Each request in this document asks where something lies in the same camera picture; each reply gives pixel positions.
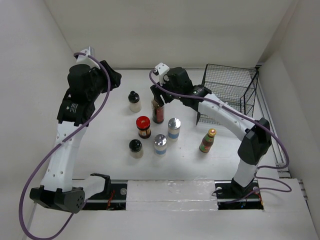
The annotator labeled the black cap shaker far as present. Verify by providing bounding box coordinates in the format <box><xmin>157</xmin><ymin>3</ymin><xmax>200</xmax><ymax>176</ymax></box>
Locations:
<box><xmin>128</xmin><ymin>90</ymin><xmax>142</xmax><ymax>113</ymax></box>

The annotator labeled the tall dark sauce bottle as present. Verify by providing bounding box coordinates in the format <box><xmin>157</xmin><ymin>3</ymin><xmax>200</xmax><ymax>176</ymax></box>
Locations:
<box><xmin>151</xmin><ymin>99</ymin><xmax>165</xmax><ymax>124</ymax></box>

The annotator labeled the yellow cap chili sauce bottle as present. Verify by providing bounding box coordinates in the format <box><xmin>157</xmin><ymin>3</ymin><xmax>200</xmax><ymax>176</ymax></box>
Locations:
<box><xmin>199</xmin><ymin>128</ymin><xmax>217</xmax><ymax>153</ymax></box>

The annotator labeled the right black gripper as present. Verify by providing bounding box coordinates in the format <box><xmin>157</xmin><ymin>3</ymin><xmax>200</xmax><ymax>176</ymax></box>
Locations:
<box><xmin>150</xmin><ymin>77</ymin><xmax>183</xmax><ymax>107</ymax></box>

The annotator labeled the black wire rack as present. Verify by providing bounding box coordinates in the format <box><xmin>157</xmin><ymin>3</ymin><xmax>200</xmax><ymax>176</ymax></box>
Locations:
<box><xmin>202</xmin><ymin>64</ymin><xmax>259</xmax><ymax>118</ymax></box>

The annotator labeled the red lid sauce jar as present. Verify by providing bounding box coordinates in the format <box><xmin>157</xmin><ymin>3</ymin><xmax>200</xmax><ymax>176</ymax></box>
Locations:
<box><xmin>136</xmin><ymin>115</ymin><xmax>152</xmax><ymax>139</ymax></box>

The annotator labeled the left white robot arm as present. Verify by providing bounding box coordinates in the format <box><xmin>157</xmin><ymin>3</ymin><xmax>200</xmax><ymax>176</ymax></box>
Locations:
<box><xmin>29</xmin><ymin>60</ymin><xmax>122</xmax><ymax>214</ymax></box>

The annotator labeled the silver cap blue label shaker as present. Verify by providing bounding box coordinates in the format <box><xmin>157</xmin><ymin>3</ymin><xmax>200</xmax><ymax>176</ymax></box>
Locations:
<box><xmin>153</xmin><ymin>134</ymin><xmax>167</xmax><ymax>157</ymax></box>
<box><xmin>167</xmin><ymin>117</ymin><xmax>181</xmax><ymax>142</ymax></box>

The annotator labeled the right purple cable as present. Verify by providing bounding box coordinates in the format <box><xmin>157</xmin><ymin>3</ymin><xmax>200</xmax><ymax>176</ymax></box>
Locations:
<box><xmin>149</xmin><ymin>69</ymin><xmax>293</xmax><ymax>205</ymax></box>

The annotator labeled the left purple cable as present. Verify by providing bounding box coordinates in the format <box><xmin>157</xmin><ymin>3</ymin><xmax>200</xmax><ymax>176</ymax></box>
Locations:
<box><xmin>18</xmin><ymin>51</ymin><xmax>111</xmax><ymax>239</ymax></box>

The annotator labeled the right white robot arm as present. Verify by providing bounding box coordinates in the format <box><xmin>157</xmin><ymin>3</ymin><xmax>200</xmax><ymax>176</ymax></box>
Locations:
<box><xmin>149</xmin><ymin>63</ymin><xmax>272</xmax><ymax>197</ymax></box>

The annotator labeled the black cap shaker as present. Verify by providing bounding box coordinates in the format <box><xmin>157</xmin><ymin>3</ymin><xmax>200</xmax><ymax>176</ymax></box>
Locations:
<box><xmin>129</xmin><ymin>139</ymin><xmax>144</xmax><ymax>159</ymax></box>
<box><xmin>128</xmin><ymin>90</ymin><xmax>142</xmax><ymax>113</ymax></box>

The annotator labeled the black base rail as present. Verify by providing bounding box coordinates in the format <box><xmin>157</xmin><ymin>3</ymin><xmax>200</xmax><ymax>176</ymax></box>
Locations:
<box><xmin>84</xmin><ymin>179</ymin><xmax>264</xmax><ymax>212</ymax></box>

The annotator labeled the purple cable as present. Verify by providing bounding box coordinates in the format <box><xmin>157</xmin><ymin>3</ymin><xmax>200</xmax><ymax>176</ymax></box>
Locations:
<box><xmin>149</xmin><ymin>69</ymin><xmax>293</xmax><ymax>205</ymax></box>
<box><xmin>18</xmin><ymin>51</ymin><xmax>111</xmax><ymax>239</ymax></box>

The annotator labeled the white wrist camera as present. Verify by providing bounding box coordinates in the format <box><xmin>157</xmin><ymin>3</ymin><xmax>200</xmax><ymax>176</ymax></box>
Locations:
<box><xmin>75</xmin><ymin>46</ymin><xmax>96</xmax><ymax>68</ymax></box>
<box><xmin>153</xmin><ymin>62</ymin><xmax>170</xmax><ymax>86</ymax></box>

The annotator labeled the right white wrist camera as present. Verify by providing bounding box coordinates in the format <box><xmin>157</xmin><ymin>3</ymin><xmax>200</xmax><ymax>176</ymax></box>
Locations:
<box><xmin>153</xmin><ymin>62</ymin><xmax>170</xmax><ymax>86</ymax></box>

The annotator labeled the black cap shaker near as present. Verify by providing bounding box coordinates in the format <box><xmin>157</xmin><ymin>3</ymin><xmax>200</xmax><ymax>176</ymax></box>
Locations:
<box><xmin>129</xmin><ymin>139</ymin><xmax>144</xmax><ymax>159</ymax></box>

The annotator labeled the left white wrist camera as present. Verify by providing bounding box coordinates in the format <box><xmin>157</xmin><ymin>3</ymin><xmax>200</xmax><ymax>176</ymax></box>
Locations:
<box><xmin>75</xmin><ymin>46</ymin><xmax>96</xmax><ymax>68</ymax></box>

